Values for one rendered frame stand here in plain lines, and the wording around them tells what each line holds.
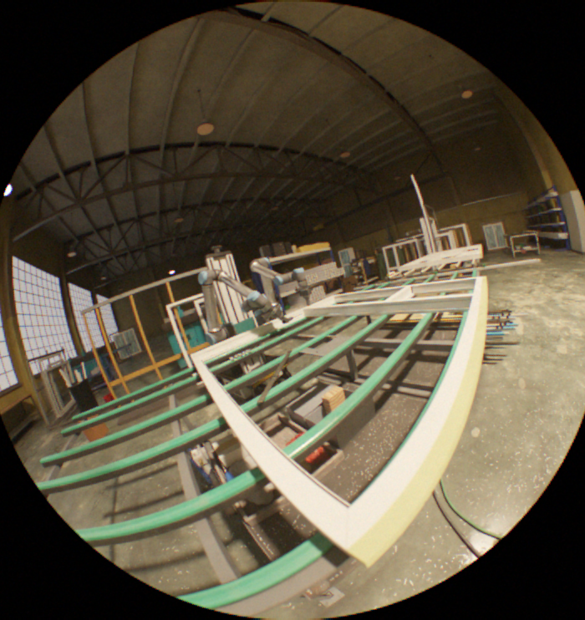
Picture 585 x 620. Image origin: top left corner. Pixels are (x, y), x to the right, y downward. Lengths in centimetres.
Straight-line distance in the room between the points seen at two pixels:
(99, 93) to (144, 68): 150
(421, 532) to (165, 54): 879
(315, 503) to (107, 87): 833
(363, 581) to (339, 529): 94
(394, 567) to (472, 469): 68
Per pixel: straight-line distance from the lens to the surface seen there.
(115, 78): 799
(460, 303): 110
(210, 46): 766
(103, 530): 64
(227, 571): 45
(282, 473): 36
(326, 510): 31
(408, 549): 124
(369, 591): 121
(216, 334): 202
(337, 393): 86
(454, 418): 40
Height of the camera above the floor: 121
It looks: 8 degrees down
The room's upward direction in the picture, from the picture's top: 17 degrees counter-clockwise
